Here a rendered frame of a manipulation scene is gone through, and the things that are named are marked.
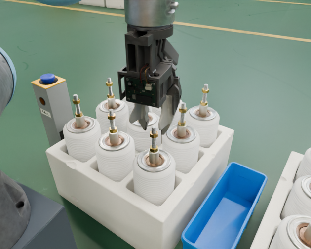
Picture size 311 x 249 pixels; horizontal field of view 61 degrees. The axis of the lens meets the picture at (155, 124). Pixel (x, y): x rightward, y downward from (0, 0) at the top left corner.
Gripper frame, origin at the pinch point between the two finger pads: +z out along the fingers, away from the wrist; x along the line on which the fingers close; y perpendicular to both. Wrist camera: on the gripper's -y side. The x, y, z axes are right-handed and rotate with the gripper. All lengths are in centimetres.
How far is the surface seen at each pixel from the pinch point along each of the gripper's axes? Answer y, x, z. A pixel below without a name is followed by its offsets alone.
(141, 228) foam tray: 8.5, 0.0, 23.5
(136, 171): 4.6, -2.7, 10.0
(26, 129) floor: -22, -68, 34
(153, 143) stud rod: 1.1, 0.1, 4.0
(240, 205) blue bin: -15.6, 20.8, 34.1
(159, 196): 4.4, 2.8, 15.8
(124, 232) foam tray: 7.2, -5.7, 30.2
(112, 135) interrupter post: -1.0, -11.3, 6.7
